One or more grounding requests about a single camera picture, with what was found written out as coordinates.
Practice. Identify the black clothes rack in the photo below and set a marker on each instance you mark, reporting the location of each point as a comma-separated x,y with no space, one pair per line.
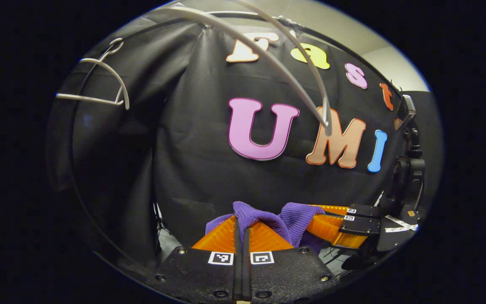
73,139

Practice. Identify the black backdrop cloth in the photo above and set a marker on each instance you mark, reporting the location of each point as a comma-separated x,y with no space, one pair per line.
201,147

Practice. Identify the white hanger with taped hook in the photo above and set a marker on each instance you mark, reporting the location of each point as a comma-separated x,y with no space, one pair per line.
326,116

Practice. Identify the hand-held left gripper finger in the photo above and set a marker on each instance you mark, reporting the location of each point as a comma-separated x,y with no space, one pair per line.
238,270
246,270

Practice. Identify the purple shirt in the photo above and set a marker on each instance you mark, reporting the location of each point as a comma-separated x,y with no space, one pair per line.
293,219

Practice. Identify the white plastic hanger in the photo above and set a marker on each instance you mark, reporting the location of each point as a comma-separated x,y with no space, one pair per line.
87,99

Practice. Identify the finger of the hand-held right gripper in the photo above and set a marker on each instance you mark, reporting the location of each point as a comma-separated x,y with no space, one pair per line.
363,211
359,226

